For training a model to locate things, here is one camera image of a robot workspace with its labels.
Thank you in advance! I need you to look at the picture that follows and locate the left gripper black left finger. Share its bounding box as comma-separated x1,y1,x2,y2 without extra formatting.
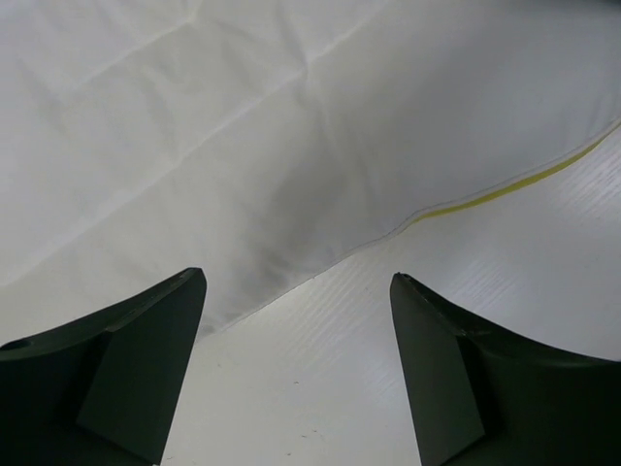
1,268,208,465

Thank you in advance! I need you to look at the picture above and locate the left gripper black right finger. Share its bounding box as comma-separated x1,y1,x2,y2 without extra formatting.
390,273,620,465

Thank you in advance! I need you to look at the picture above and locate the white pillow with yellow edge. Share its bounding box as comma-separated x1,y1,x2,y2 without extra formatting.
1,1,620,341

